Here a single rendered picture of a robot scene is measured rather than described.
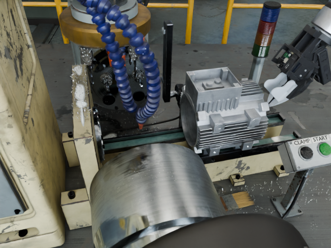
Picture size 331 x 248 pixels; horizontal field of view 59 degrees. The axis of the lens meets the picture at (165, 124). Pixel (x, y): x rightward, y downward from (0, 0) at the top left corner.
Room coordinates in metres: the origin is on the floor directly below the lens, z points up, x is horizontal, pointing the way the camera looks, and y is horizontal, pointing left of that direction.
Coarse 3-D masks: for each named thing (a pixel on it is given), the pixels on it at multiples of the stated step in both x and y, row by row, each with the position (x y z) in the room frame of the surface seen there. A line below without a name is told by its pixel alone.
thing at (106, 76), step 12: (96, 60) 0.78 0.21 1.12; (108, 60) 0.78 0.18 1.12; (96, 72) 0.77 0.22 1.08; (108, 72) 0.78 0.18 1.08; (132, 72) 0.79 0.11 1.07; (144, 72) 0.81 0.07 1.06; (96, 84) 0.77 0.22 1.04; (108, 84) 0.74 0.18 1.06; (132, 84) 0.80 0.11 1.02; (144, 84) 0.81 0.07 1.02; (96, 96) 0.77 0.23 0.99; (108, 96) 0.77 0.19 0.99; (144, 96) 0.81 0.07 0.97; (108, 108) 0.78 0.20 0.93; (120, 108) 0.79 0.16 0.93
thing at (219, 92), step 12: (204, 72) 0.69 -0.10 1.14; (216, 72) 0.70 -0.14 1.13; (228, 72) 0.70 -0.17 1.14; (192, 84) 0.63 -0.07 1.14; (204, 84) 0.65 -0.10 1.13; (216, 84) 0.65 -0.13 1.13; (228, 84) 0.67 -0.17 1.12; (240, 84) 0.63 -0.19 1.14; (192, 96) 0.62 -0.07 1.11; (204, 96) 0.59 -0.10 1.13; (216, 96) 0.60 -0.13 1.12; (228, 96) 0.61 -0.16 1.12; (204, 108) 0.59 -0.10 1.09; (216, 108) 0.60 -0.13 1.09; (228, 108) 0.61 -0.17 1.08
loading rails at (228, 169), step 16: (176, 128) 0.69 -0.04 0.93; (272, 128) 0.75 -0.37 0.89; (112, 144) 0.62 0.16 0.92; (128, 144) 0.63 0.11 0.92; (144, 144) 0.63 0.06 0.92; (176, 144) 0.66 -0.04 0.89; (256, 144) 0.64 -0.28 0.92; (272, 144) 0.63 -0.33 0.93; (208, 160) 0.58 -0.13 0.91; (224, 160) 0.59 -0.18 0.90; (240, 160) 0.61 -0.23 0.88; (256, 160) 0.62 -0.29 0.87; (272, 160) 0.64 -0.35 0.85; (224, 176) 0.59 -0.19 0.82; (240, 176) 0.59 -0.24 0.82
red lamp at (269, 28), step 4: (260, 20) 1.02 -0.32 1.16; (260, 24) 1.02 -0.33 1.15; (264, 24) 1.00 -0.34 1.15; (268, 24) 1.00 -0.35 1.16; (272, 24) 1.00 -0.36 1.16; (260, 28) 1.01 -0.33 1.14; (264, 28) 1.00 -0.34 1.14; (268, 28) 0.99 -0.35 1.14; (272, 28) 1.00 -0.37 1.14; (260, 32) 1.01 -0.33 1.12; (264, 32) 1.00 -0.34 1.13; (268, 32) 0.99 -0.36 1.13; (272, 32) 1.00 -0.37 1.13
